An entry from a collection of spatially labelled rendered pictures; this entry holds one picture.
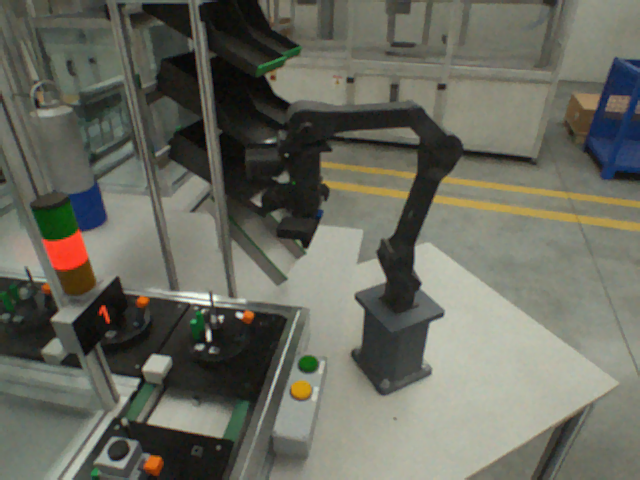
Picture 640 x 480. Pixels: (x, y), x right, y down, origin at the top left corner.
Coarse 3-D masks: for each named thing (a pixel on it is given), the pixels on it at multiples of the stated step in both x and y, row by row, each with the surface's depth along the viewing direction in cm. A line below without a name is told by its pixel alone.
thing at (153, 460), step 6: (150, 456) 64; (156, 456) 64; (144, 462) 64; (150, 462) 63; (156, 462) 63; (162, 462) 64; (138, 468) 63; (144, 468) 63; (150, 468) 62; (156, 468) 62; (156, 474) 63; (162, 474) 65
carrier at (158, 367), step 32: (192, 320) 94; (224, 320) 101; (256, 320) 104; (160, 352) 95; (192, 352) 92; (224, 352) 93; (256, 352) 95; (160, 384) 90; (192, 384) 88; (224, 384) 88; (256, 384) 88
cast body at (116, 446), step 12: (108, 444) 64; (120, 444) 63; (132, 444) 64; (108, 456) 62; (120, 456) 62; (132, 456) 63; (144, 456) 66; (108, 468) 62; (120, 468) 61; (132, 468) 63
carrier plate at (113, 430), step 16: (112, 432) 78; (144, 432) 78; (160, 432) 79; (176, 432) 79; (192, 432) 79; (96, 448) 76; (176, 448) 76; (192, 448) 76; (208, 448) 76; (224, 448) 76; (192, 464) 73; (208, 464) 73; (224, 464) 74
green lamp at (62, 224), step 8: (56, 208) 59; (64, 208) 60; (40, 216) 59; (48, 216) 59; (56, 216) 60; (64, 216) 60; (72, 216) 62; (40, 224) 60; (48, 224) 60; (56, 224) 60; (64, 224) 61; (72, 224) 62; (40, 232) 61; (48, 232) 60; (56, 232) 61; (64, 232) 61; (72, 232) 62; (48, 240) 61; (56, 240) 61
